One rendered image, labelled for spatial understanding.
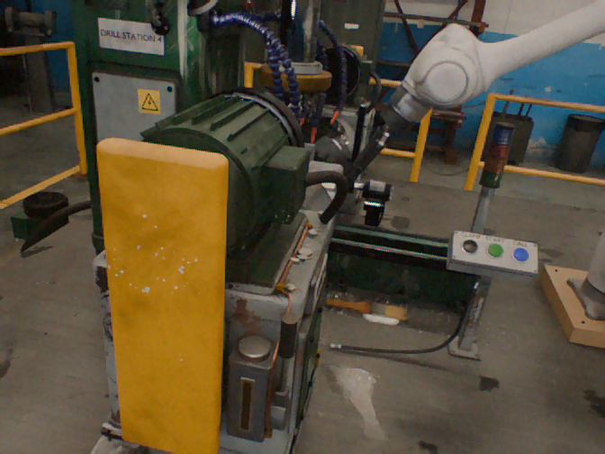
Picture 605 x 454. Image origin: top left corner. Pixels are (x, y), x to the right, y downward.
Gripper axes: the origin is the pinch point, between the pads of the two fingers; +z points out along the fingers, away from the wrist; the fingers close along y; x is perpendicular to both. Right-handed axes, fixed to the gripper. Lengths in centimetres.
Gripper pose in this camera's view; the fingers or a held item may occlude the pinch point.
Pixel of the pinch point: (348, 177)
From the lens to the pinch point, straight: 121.0
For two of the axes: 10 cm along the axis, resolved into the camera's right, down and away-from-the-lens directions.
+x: 8.0, 5.9, 0.9
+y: -1.9, 4.0, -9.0
